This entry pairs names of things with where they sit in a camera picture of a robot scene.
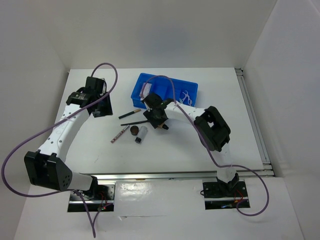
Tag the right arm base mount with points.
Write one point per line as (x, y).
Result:
(216, 199)

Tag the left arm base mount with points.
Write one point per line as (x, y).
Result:
(101, 200)

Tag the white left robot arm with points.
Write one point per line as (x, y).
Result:
(46, 167)

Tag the clear blush palette case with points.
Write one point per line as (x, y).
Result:
(145, 90)

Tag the round brown cosmetic jar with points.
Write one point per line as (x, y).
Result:
(134, 130)

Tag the dark green gold mascara tube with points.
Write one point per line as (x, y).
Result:
(129, 113)

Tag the black makeup brush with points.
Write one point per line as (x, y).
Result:
(134, 123)

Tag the clear bottle black cap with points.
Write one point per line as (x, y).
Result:
(141, 134)

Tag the aluminium front rail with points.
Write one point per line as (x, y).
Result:
(191, 175)

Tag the beige foundation bottle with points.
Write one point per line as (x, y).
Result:
(163, 126)

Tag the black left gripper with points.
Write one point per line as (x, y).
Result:
(107, 110)

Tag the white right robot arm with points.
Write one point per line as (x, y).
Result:
(212, 129)

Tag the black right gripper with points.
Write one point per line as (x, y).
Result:
(149, 115)

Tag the blue divided plastic bin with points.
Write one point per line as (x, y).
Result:
(163, 87)

